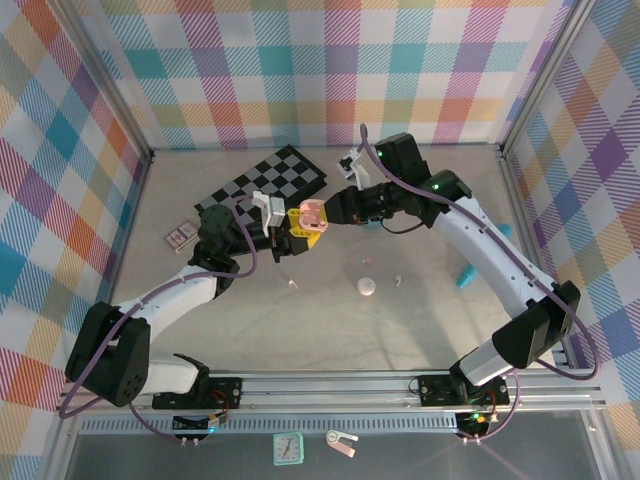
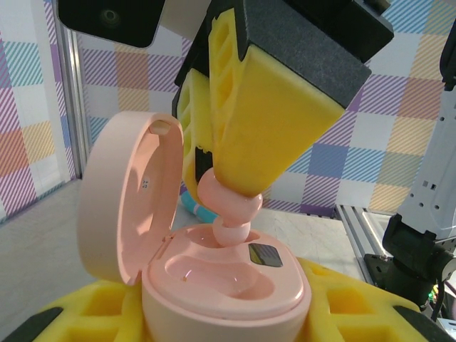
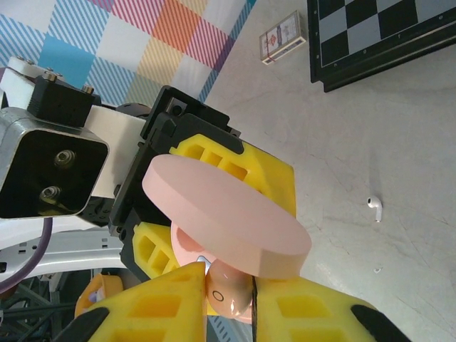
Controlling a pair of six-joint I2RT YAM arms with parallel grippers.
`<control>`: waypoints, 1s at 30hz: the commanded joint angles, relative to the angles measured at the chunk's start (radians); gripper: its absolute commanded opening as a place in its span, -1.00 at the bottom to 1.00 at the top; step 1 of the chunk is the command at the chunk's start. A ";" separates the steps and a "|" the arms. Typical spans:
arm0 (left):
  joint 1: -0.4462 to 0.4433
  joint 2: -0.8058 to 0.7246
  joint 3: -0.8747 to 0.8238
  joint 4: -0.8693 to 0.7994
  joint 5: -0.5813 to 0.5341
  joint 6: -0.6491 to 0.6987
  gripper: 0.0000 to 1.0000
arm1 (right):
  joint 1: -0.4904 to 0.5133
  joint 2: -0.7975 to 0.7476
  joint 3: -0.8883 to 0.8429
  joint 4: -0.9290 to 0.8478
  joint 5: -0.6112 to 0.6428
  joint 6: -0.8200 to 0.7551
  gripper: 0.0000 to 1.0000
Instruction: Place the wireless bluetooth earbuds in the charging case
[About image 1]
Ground black grey chessboard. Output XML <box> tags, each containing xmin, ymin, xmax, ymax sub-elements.
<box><xmin>193</xmin><ymin>144</ymin><xmax>329</xmax><ymax>236</ymax></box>

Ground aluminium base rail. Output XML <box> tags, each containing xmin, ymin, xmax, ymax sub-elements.
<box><xmin>59</xmin><ymin>368</ymin><xmax>607</xmax><ymax>416</ymax></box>

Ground white pink small tool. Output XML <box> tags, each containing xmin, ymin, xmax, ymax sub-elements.
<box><xmin>324</xmin><ymin>429</ymin><xmax>360</xmax><ymax>459</ymax></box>

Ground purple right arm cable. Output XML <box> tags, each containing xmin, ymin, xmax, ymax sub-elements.
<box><xmin>358</xmin><ymin>123</ymin><xmax>601</xmax><ymax>444</ymax></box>

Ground black controller board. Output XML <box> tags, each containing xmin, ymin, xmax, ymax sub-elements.
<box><xmin>171</xmin><ymin>410</ymin><xmax>232</xmax><ymax>435</ymax></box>
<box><xmin>455</xmin><ymin>409</ymin><xmax>495</xmax><ymax>435</ymax></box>

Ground small playing card box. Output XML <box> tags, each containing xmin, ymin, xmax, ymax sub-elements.
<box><xmin>164</xmin><ymin>218</ymin><xmax>203</xmax><ymax>254</ymax></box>

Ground pink earbud charging case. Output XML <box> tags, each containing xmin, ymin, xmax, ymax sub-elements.
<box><xmin>298</xmin><ymin>198</ymin><xmax>330</xmax><ymax>234</ymax></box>

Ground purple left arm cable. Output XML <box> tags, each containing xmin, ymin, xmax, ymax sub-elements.
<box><xmin>58</xmin><ymin>194</ymin><xmax>261</xmax><ymax>444</ymax></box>

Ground slotted metal cable strip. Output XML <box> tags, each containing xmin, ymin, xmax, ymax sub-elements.
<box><xmin>79</xmin><ymin>417</ymin><xmax>501</xmax><ymax>435</ymax></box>

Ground aluminium frame post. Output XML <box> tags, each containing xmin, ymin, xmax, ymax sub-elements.
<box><xmin>497</xmin><ymin>0</ymin><xmax>600</xmax><ymax>157</ymax></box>
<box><xmin>49</xmin><ymin>0</ymin><xmax>155</xmax><ymax>166</ymax></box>

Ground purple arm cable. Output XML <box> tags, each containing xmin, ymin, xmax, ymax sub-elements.
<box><xmin>358</xmin><ymin>123</ymin><xmax>601</xmax><ymax>444</ymax></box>
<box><xmin>58</xmin><ymin>194</ymin><xmax>261</xmax><ymax>444</ymax></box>

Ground teal square clock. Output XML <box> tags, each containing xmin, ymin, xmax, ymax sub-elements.
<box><xmin>272</xmin><ymin>431</ymin><xmax>305</xmax><ymax>468</ymax></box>

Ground blue cylindrical device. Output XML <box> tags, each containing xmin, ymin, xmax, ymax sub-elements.
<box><xmin>456</xmin><ymin>223</ymin><xmax>514</xmax><ymax>292</ymax></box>

